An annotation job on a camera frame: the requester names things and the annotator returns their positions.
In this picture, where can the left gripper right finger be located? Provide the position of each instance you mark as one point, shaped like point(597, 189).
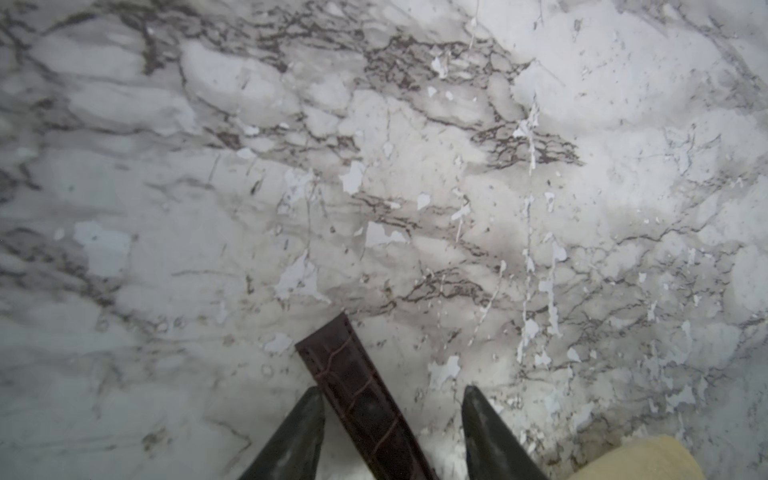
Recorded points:
point(492, 451)

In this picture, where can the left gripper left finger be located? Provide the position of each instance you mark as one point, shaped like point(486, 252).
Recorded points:
point(293, 451)

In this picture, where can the brown strap gold watch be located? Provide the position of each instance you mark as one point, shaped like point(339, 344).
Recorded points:
point(345, 373)

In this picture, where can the yellow cloth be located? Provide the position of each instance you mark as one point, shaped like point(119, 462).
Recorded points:
point(654, 458)

